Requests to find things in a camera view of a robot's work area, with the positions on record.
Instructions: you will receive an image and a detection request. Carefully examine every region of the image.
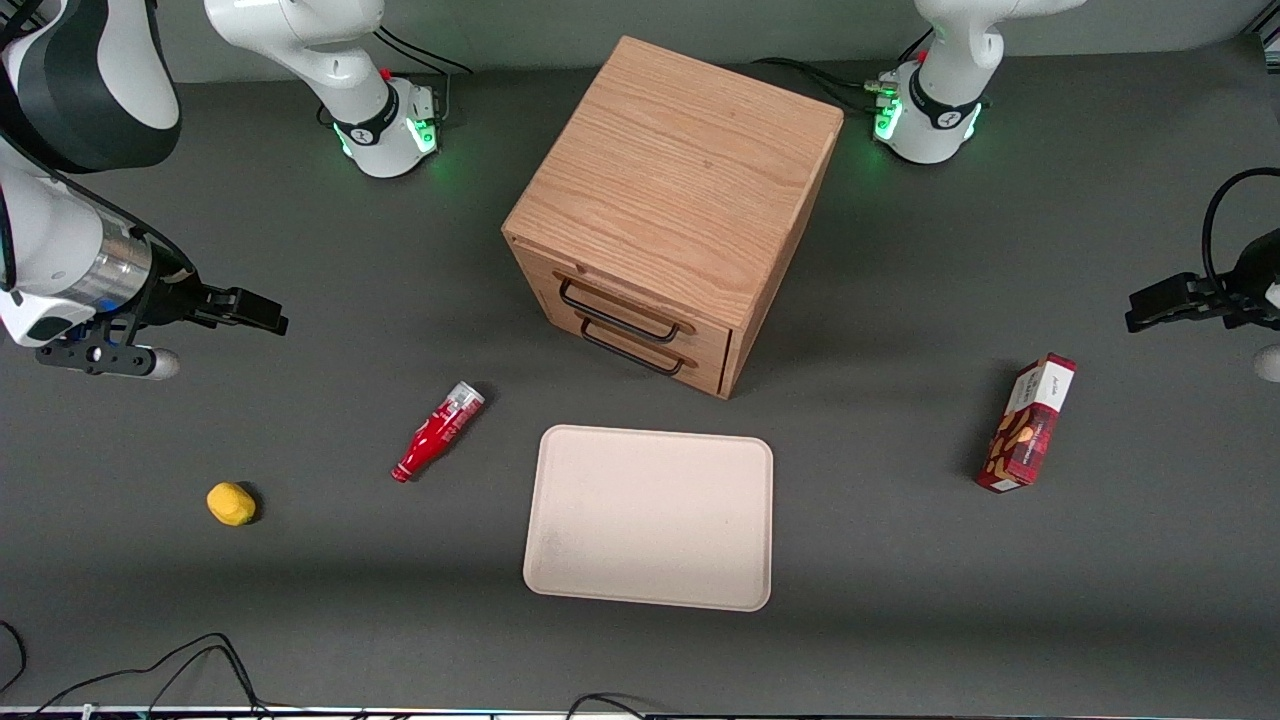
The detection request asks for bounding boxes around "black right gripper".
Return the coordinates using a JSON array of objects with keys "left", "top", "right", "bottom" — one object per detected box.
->
[{"left": 135, "top": 250, "right": 290, "bottom": 337}]

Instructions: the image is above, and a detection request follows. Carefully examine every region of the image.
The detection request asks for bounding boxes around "black left arm base cable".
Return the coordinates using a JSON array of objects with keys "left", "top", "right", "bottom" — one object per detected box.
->
[{"left": 750, "top": 30, "right": 933, "bottom": 113}]

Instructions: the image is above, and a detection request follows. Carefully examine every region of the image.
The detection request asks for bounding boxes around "yellow lemon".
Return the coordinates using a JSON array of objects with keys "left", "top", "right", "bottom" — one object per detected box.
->
[{"left": 206, "top": 482, "right": 258, "bottom": 527}]

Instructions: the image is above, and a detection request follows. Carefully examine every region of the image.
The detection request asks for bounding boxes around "short black floor cable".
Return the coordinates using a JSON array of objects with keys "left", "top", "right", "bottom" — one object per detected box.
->
[{"left": 565, "top": 692, "right": 653, "bottom": 720}]

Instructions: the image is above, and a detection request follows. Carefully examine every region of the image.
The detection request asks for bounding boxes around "black arm base cable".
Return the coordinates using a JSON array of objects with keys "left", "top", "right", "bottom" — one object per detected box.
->
[
  {"left": 750, "top": 30, "right": 933, "bottom": 113},
  {"left": 375, "top": 25, "right": 474, "bottom": 126}
]

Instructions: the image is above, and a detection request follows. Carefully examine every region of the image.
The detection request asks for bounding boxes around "black cable loop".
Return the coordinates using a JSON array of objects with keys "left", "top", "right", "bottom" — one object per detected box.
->
[{"left": 1202, "top": 167, "right": 1280, "bottom": 293}]

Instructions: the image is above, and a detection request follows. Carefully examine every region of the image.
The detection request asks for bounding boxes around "red cookie box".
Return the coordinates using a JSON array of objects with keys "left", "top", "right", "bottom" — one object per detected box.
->
[{"left": 975, "top": 353, "right": 1078, "bottom": 494}]

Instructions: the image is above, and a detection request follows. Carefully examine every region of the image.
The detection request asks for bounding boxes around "black floor cable bundle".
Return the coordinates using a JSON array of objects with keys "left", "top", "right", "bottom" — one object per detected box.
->
[{"left": 0, "top": 620, "right": 273, "bottom": 720}]

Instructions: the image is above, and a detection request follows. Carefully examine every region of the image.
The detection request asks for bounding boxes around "red coke bottle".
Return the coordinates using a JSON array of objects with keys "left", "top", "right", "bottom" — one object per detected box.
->
[{"left": 391, "top": 381, "right": 487, "bottom": 484}]

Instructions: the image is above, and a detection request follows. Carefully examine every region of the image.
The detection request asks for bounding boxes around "black right arm base cable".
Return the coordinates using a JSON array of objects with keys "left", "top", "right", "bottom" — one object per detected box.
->
[{"left": 375, "top": 25, "right": 474, "bottom": 126}]

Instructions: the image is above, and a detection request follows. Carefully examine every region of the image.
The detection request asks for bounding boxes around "beige plastic tray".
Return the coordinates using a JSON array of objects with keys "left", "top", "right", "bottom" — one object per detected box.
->
[{"left": 523, "top": 424, "right": 775, "bottom": 612}]

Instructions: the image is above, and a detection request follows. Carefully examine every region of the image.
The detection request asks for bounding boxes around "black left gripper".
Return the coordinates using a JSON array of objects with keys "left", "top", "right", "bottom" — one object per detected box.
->
[{"left": 1125, "top": 228, "right": 1280, "bottom": 334}]

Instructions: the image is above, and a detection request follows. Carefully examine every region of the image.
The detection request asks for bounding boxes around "wooden drawer cabinet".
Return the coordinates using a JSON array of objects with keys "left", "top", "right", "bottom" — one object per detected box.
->
[{"left": 502, "top": 36, "right": 845, "bottom": 401}]

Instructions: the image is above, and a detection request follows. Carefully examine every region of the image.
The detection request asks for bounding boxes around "black wire drawer handle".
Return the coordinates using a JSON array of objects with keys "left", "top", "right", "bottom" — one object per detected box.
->
[
  {"left": 579, "top": 318, "right": 687, "bottom": 378},
  {"left": 558, "top": 277, "right": 683, "bottom": 345}
]

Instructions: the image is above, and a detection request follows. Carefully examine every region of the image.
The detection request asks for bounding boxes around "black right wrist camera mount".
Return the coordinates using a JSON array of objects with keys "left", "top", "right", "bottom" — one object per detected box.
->
[{"left": 35, "top": 318, "right": 182, "bottom": 382}]

